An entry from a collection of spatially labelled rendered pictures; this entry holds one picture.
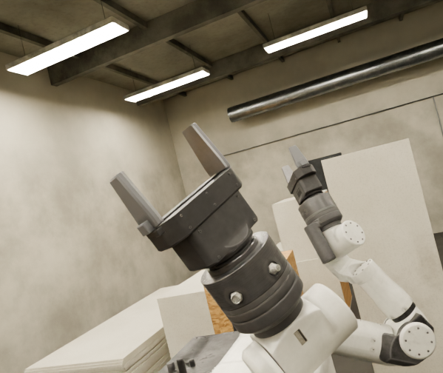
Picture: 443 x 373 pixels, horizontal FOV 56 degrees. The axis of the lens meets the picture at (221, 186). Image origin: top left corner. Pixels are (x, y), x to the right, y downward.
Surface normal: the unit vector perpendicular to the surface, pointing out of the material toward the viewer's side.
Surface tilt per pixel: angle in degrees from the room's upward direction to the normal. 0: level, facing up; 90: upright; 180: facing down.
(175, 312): 90
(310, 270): 90
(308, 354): 92
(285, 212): 90
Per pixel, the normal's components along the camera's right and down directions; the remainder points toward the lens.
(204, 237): 0.56, -0.29
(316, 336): 0.28, -0.06
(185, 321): -0.34, 0.06
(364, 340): -0.07, -0.15
